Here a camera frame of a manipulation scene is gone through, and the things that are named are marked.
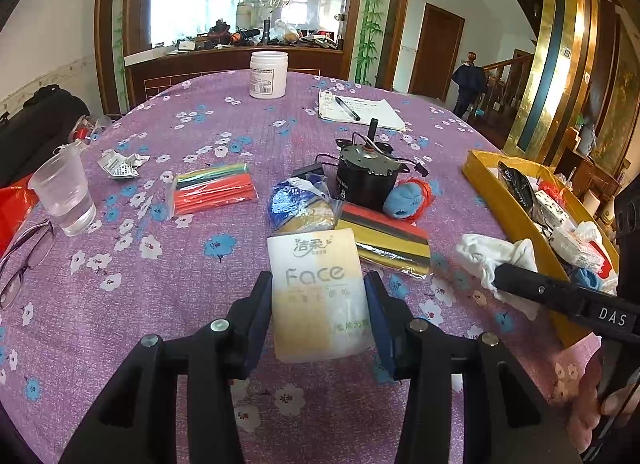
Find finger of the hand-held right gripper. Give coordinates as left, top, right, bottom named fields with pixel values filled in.
left=491, top=263, right=590, bottom=317

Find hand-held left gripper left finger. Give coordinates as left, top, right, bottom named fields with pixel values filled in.
left=57, top=271, right=275, bottom=464

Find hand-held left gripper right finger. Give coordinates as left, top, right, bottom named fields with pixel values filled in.
left=364, top=271, right=583, bottom=464

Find red white tissue pack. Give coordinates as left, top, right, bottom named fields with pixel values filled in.
left=547, top=221, right=618, bottom=280

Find white sock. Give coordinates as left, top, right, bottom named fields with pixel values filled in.
left=455, top=233, right=541, bottom=320

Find cream tissue pack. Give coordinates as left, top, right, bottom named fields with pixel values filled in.
left=266, top=228, right=375, bottom=364

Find yellow black tube bag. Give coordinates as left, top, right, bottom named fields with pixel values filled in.
left=334, top=201, right=432, bottom=277

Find yellow cardboard box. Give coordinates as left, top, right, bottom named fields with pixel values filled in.
left=461, top=149, right=621, bottom=349

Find blue sock red band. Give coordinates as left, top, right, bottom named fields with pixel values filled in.
left=382, top=178, right=433, bottom=222

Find blue white plastic bag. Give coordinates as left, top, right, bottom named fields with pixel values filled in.
left=270, top=178, right=337, bottom=237

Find red green tube bag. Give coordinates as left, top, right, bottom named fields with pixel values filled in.
left=171, top=160, right=260, bottom=219

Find person's right hand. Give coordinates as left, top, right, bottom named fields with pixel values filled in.
left=570, top=354, right=640, bottom=450

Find white printed small box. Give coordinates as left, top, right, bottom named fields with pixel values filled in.
left=532, top=189, right=573, bottom=230

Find wooden low cabinet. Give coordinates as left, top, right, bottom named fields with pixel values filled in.
left=552, top=127, right=626, bottom=205

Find black packet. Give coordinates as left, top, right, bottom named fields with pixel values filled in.
left=497, top=160, right=535, bottom=217

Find purple floral tablecloth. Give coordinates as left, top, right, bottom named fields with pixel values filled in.
left=0, top=68, right=603, bottom=464

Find black electric motor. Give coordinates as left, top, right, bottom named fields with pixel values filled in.
left=334, top=118, right=401, bottom=212

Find gold pillar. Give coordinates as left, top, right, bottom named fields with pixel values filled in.
left=502, top=0, right=601, bottom=160

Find wooden stair railing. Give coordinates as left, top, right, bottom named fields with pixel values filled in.
left=482, top=52, right=533, bottom=125

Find crumpled foil wrapper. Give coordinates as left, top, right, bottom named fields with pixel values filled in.
left=97, top=149, right=151, bottom=180

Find white notebook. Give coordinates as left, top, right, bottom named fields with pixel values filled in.
left=318, top=90, right=407, bottom=133

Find black pen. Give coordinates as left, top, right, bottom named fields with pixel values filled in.
left=334, top=96, right=361, bottom=121

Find clear plastic cup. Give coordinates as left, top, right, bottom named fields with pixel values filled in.
left=27, top=144, right=98, bottom=237

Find eyeglasses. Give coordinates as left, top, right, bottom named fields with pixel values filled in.
left=0, top=219, right=56, bottom=310

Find white plastic jar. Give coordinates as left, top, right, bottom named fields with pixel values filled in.
left=249, top=50, right=290, bottom=100

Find wooden door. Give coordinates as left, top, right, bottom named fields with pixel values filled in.
left=409, top=3, right=466, bottom=100

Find clear plastic wrapper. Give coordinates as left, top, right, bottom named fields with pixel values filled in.
left=74, top=114, right=123, bottom=145

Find wooden sideboard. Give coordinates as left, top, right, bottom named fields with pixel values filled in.
left=124, top=42, right=351, bottom=115

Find red plastic bag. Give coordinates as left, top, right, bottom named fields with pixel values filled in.
left=0, top=183, right=40, bottom=252

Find pile of clutter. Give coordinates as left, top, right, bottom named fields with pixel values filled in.
left=150, top=19, right=346, bottom=52

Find bamboo painted panel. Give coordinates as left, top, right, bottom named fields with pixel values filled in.
left=352, top=0, right=393, bottom=85

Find floral wall mural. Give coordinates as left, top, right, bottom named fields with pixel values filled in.
left=595, top=29, right=640, bottom=175

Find black plug with cable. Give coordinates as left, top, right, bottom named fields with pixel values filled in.
left=292, top=154, right=341, bottom=182

